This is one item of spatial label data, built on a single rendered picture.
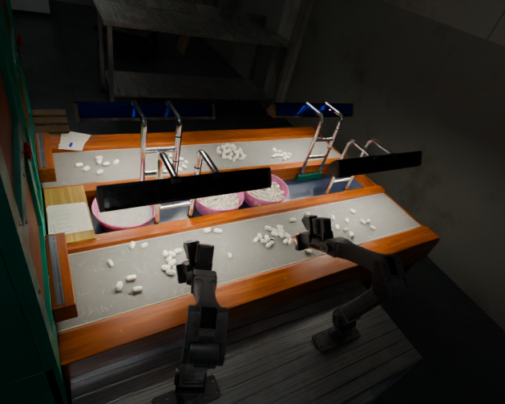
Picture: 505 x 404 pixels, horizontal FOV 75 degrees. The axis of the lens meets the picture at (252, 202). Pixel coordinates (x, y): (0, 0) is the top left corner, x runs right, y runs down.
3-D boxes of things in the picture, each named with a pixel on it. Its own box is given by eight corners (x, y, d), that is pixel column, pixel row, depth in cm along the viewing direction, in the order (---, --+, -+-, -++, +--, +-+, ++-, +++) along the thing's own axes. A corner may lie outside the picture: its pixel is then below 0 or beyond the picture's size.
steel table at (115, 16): (273, 119, 436) (298, 34, 372) (107, 119, 340) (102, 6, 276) (248, 94, 485) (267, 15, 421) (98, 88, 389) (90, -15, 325)
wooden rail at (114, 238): (377, 203, 212) (385, 190, 205) (53, 272, 123) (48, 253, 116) (372, 197, 216) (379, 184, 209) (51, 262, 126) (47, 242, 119)
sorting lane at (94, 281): (419, 228, 190) (421, 225, 189) (58, 335, 100) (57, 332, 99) (382, 195, 208) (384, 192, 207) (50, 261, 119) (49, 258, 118)
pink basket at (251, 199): (292, 211, 182) (298, 198, 176) (251, 219, 169) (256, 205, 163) (268, 182, 199) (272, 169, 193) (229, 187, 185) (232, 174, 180)
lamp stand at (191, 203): (207, 256, 144) (224, 172, 116) (161, 267, 134) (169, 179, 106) (191, 226, 155) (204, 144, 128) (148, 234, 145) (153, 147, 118)
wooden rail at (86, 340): (422, 259, 191) (440, 237, 180) (68, 393, 102) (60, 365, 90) (406, 244, 198) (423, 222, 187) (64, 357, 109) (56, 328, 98)
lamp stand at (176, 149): (177, 198, 168) (187, 118, 141) (137, 204, 158) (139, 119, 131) (166, 176, 180) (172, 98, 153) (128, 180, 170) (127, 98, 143)
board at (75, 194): (95, 240, 125) (95, 237, 125) (50, 248, 118) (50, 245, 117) (83, 187, 146) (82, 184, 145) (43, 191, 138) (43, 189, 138)
